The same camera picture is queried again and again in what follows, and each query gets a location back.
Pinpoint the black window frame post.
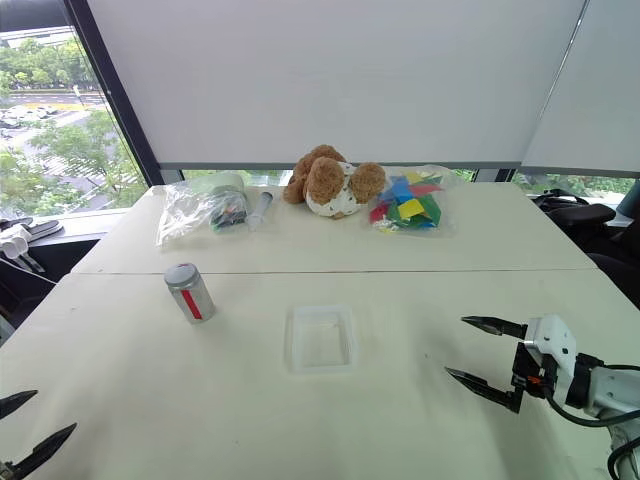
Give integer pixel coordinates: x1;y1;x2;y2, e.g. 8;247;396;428
63;0;182;189

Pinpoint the clear plastic tray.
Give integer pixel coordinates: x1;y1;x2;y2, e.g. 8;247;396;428
284;304;363;376

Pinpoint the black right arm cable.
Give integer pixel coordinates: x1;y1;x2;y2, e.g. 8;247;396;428
543;389;640;480

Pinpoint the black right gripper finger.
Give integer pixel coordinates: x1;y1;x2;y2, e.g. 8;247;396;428
444;367;524;415
460;315;529;340

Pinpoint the black flat device on sill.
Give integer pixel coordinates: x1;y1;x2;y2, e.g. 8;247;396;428
23;218;66;245

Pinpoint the white plastic fitting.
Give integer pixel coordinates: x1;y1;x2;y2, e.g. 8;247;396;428
0;223;34;260

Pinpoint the teal object behind chair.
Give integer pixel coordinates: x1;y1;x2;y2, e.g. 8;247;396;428
616;178;640;227

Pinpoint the black office chair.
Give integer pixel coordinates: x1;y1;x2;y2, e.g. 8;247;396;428
528;188;640;301

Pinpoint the bag of coloured paper pieces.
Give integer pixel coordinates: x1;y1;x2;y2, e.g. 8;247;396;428
368;164;460;237

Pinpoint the silver red soda can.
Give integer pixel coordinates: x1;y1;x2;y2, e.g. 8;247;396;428
164;262;218;326

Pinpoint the narrow white roller blind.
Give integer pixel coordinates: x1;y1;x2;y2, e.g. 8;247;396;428
519;0;640;179

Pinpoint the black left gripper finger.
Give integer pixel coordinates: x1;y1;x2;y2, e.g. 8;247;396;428
0;389;40;421
6;422;79;480

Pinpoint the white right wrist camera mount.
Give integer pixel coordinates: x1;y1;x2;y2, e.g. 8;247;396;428
523;314;579;407

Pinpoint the clear plastic syringe tube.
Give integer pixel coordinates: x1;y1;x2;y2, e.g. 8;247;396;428
246;190;275;233

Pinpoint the clear bag with small parts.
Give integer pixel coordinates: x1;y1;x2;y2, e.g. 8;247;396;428
154;181;250;249

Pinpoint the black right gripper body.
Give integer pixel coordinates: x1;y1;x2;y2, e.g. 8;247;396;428
510;340;559;401

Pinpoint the large white roller blind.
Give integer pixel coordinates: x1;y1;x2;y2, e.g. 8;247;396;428
85;0;587;172

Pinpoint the brown teddy bear plush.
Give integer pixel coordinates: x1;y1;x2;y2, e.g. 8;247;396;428
282;144;388;220

